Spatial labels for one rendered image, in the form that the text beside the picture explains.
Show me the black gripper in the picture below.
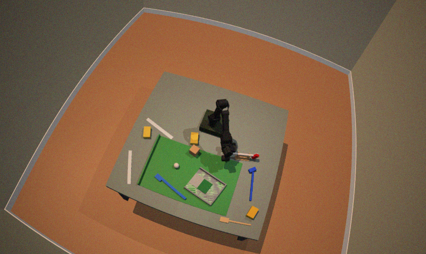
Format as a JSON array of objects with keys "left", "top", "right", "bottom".
[{"left": 221, "top": 155, "right": 230, "bottom": 162}]

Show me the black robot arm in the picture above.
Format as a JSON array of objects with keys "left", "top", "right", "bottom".
[{"left": 208, "top": 99, "right": 236, "bottom": 157}]

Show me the green flat mat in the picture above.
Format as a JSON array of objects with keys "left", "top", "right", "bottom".
[{"left": 139, "top": 136, "right": 242, "bottom": 216}]

